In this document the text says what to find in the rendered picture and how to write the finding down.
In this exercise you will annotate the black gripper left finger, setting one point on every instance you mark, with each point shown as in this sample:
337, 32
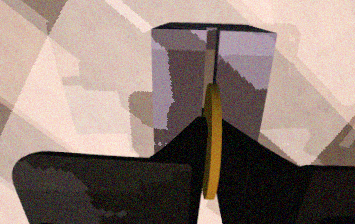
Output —
82, 188

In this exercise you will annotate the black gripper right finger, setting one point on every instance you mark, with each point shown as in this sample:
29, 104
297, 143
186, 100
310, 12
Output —
258, 186

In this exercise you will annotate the gold coin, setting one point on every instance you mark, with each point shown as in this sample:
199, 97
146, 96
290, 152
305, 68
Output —
213, 114

